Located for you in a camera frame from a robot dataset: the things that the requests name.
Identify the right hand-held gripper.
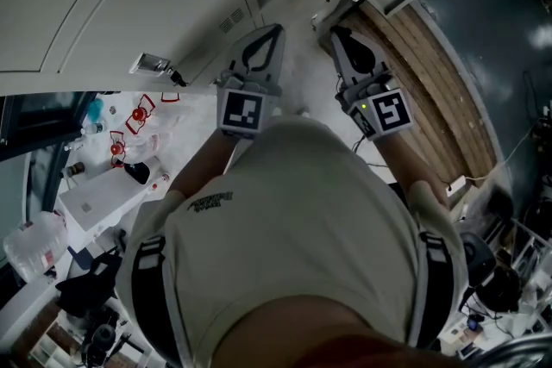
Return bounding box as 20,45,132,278
329,25,415,142

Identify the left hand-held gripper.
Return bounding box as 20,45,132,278
215,23,287,140

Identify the person's left forearm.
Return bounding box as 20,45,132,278
168,133,241,199

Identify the person's right forearm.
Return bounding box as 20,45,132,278
373,133,449,208

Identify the black key fob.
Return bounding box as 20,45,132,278
168,68,190,88

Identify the wooden pallet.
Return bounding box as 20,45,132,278
317,0,501,186

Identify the white power strip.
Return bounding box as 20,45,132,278
445,174,469,195

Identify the black cap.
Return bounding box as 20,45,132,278
123,161,151,185

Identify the teal plastic object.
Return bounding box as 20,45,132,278
85,97,106,122

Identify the person's beige t-shirt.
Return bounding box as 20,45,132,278
116,115,471,368

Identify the small clear plastic bottle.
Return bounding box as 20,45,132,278
80,121,108,137

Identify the white rectangular box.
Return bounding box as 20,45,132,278
58,167,150,236

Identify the brown jar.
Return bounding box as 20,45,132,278
62,162,87,180

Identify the black office chair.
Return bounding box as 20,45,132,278
460,230,497,288

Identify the black bag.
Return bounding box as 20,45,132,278
474,265,524,315
55,249,124,318

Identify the person's head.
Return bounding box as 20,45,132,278
210,295,436,368

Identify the large clear water jug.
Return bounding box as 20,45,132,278
3,210,70,284

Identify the white shelf unit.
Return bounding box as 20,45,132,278
28,331,83,368

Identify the black window frame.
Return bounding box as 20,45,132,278
0,91,99,212

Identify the black harness strap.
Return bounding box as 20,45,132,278
413,230,454,348
129,235,182,368

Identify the white wire rack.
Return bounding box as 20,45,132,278
506,217,552,333

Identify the black camera device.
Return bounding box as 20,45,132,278
81,321,124,365

